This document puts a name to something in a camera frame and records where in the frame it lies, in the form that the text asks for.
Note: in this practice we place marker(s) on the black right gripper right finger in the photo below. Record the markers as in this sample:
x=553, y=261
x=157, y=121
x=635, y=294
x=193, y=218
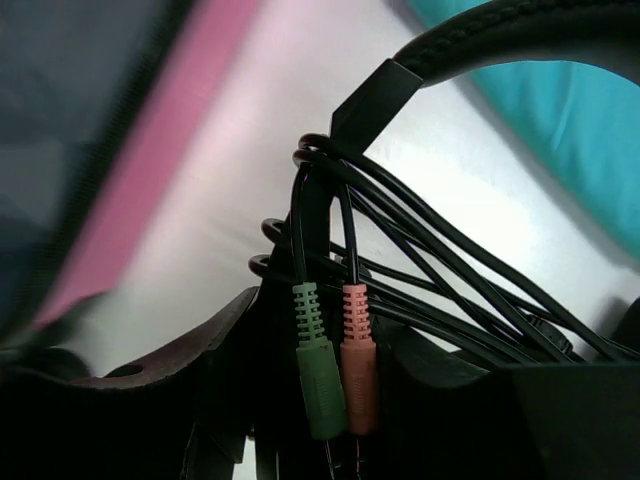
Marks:
x=449, y=419

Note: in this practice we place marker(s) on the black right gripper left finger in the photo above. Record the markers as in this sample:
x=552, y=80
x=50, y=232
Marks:
x=174, y=413

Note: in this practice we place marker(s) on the black headphones with cable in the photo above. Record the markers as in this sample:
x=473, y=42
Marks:
x=435, y=256

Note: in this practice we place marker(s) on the turquoise shorts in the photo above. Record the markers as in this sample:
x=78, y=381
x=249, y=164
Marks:
x=564, y=75

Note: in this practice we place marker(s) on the pink hard-shell suitcase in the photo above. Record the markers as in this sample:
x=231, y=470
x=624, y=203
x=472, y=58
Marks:
x=99, y=100

